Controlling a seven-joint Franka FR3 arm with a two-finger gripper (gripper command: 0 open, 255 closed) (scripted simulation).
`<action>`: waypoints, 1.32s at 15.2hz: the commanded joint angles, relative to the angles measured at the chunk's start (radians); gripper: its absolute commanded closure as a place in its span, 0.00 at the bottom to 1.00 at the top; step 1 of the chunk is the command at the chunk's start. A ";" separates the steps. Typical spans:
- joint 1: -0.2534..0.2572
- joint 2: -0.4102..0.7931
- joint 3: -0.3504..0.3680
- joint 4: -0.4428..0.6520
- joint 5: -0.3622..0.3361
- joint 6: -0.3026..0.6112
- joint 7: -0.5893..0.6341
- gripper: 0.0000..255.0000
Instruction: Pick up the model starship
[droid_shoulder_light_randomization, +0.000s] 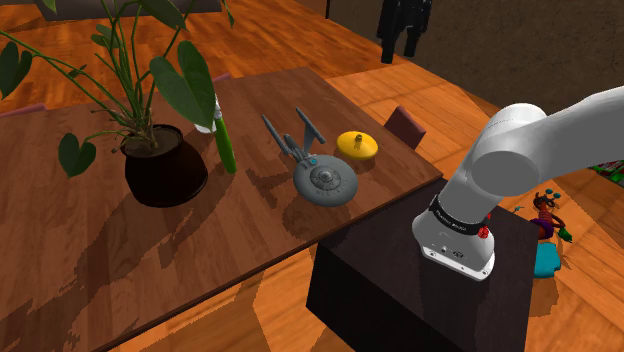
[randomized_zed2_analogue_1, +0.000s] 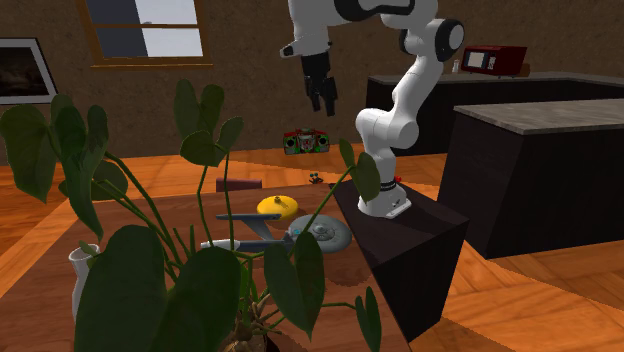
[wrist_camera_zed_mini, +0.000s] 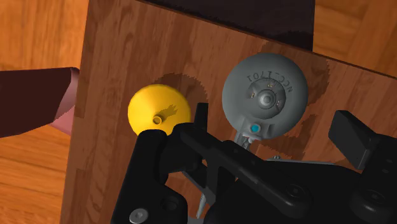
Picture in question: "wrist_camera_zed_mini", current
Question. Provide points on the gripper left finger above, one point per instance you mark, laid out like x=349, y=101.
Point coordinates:
x=149, y=173

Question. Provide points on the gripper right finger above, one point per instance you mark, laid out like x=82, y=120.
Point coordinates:
x=356, y=139

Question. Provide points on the yellow funnel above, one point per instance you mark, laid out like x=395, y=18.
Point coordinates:
x=149, y=102

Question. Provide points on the grey toy spaceship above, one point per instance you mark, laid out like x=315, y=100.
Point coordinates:
x=245, y=80

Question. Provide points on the wooden table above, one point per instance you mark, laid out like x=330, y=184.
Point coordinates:
x=124, y=46

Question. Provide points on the dark red seat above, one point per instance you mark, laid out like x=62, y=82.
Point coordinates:
x=28, y=99

